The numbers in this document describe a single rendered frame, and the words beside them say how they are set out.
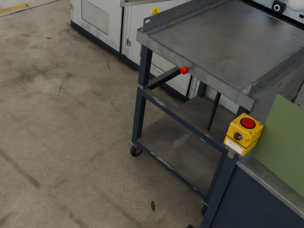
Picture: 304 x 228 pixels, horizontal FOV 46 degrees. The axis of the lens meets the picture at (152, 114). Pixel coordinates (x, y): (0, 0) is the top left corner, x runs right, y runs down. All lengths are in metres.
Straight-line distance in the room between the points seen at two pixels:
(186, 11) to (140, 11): 0.82
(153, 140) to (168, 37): 0.67
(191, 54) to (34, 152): 1.14
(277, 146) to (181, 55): 0.56
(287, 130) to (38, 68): 2.08
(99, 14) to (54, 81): 0.66
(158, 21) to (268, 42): 0.51
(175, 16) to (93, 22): 1.40
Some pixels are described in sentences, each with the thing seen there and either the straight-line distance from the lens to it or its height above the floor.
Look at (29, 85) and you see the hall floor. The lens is 2.70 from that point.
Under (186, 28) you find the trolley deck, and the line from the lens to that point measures 1.71.
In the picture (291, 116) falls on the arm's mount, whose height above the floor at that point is 0.98.
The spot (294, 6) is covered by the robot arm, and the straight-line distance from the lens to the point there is 1.52.
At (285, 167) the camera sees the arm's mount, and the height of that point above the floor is 0.81.
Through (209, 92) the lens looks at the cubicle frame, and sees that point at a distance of 2.43.
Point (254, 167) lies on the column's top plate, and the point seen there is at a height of 0.75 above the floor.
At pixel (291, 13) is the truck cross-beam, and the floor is 0.89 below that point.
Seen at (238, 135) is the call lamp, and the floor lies 0.88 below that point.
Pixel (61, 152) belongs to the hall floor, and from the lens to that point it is 2.21.
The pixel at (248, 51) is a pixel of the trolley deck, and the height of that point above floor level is 0.85.
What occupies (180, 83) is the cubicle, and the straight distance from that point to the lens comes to 2.54.
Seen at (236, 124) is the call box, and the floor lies 0.90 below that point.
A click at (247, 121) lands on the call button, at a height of 0.91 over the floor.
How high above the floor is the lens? 1.64
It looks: 42 degrees down
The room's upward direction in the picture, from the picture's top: 9 degrees clockwise
